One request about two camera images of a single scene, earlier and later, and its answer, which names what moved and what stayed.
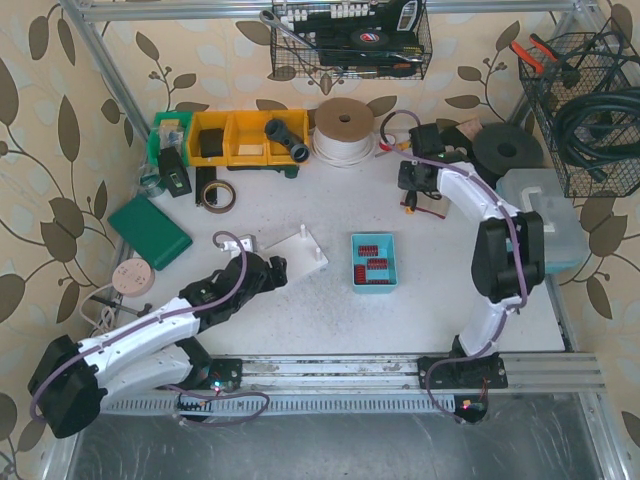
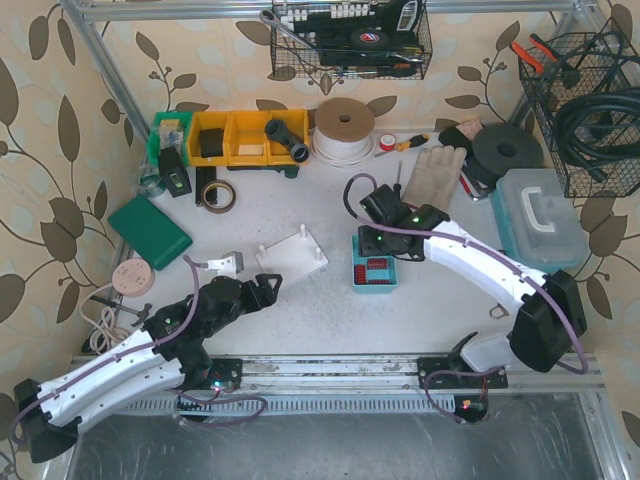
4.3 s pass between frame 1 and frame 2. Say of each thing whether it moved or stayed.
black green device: stayed
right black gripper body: moved
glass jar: stayed
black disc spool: stayed
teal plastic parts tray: stayed
